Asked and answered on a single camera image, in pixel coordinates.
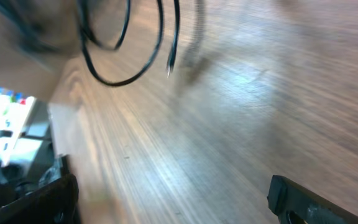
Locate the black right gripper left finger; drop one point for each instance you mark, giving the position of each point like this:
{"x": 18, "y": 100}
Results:
{"x": 55, "y": 202}

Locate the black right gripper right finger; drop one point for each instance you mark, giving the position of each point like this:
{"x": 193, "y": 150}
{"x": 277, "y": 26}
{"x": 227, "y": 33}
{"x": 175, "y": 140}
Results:
{"x": 293, "y": 203}

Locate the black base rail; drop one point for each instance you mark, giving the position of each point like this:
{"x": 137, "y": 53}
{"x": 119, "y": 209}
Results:
{"x": 14, "y": 184}

